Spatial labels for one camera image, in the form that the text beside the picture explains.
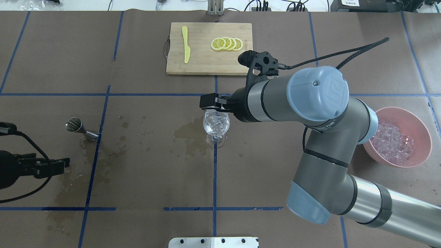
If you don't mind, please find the steel double jigger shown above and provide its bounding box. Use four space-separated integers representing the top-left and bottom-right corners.
65 117 99 142

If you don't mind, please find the pink bowl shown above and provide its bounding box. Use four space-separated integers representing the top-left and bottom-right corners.
363 107 432 168

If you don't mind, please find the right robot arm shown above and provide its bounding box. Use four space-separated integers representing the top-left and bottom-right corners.
199 65 441 248

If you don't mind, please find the black power box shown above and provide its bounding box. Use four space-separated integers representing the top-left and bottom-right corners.
330 0 388 13

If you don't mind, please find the yellow plastic knife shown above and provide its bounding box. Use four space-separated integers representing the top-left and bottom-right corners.
182 26 191 63

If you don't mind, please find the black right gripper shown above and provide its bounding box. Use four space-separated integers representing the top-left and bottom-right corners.
200 87 254 122

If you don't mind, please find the clear wine glass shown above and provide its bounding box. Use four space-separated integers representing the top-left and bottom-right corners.
203 114 230 148

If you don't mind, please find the bamboo cutting board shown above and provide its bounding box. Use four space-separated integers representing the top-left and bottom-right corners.
166 22 253 76

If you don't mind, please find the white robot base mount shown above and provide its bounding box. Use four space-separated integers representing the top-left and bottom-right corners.
168 237 260 248

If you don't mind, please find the aluminium frame post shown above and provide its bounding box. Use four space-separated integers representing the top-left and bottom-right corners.
207 0 225 16

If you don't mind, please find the clear plastic bag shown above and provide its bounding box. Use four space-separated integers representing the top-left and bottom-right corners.
17 0 52 11

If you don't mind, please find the lemon slice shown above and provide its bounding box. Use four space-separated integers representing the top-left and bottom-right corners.
233 38 244 51
222 37 232 50
211 38 227 51
227 38 237 51

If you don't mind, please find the pile of ice cubes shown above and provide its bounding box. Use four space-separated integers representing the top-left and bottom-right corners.
370 119 414 165

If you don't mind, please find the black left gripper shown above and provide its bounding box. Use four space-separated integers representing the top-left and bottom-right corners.
0 151 70 189

